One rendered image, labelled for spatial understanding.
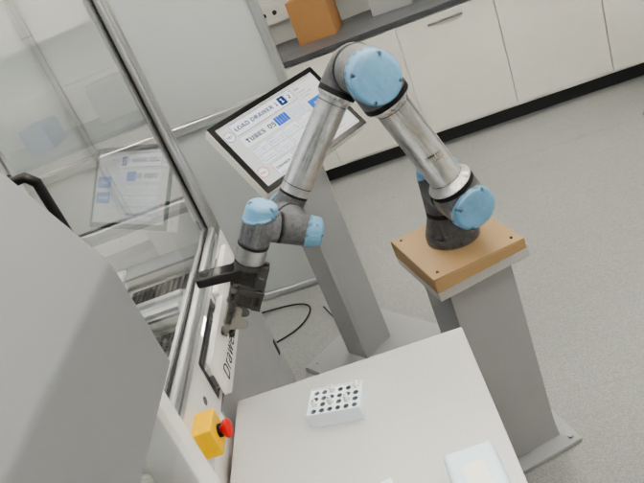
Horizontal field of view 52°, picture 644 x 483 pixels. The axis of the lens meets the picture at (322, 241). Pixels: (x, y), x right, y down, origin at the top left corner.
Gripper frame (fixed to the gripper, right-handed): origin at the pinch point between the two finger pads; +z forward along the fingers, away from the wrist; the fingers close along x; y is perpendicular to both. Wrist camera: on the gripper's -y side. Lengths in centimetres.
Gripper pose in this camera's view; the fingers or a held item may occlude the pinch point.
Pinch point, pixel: (224, 327)
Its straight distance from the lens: 170.3
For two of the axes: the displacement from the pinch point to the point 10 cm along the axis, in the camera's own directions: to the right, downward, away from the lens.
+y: 9.7, 2.0, 1.6
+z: -2.5, 8.7, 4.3
